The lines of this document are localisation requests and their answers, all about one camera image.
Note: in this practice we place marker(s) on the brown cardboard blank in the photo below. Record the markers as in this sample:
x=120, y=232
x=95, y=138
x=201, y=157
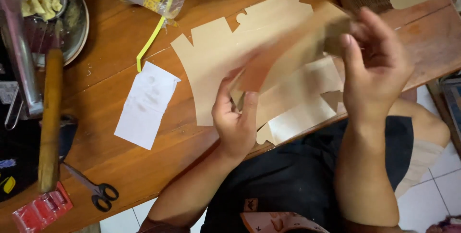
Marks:
x=288, y=53

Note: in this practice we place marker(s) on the black bag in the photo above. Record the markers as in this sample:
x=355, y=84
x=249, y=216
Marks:
x=20, y=161

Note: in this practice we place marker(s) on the round metal plate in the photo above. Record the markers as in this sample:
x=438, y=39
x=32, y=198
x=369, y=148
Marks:
x=74, y=27

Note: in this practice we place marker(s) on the metal tongs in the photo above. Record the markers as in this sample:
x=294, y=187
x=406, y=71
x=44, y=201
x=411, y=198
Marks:
x=20, y=56

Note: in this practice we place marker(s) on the person's black clothing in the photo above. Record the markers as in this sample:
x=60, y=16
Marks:
x=299, y=182

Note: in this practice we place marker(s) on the person's leg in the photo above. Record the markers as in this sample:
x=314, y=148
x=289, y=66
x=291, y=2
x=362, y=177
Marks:
x=423, y=135

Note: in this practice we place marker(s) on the red plastic packet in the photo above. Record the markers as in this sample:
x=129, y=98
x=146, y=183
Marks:
x=43, y=209

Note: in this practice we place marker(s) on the wooden crate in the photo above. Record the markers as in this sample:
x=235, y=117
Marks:
x=450, y=110

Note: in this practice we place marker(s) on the large tan die-cut cardboard sheet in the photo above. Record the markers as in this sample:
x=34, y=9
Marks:
x=212, y=60

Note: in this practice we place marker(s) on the metal bowl of yellow crackers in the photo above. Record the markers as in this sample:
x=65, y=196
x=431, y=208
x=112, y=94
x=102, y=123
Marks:
x=41, y=6

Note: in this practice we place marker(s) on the pale die-cut cardboard sheet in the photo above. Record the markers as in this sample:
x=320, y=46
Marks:
x=299, y=121

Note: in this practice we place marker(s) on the white paper sheet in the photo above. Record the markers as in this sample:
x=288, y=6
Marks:
x=146, y=107

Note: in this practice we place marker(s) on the person's right hand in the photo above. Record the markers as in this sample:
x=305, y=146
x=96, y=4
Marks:
x=378, y=78

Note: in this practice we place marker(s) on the person's left hand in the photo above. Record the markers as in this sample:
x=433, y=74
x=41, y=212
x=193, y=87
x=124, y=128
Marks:
x=232, y=128

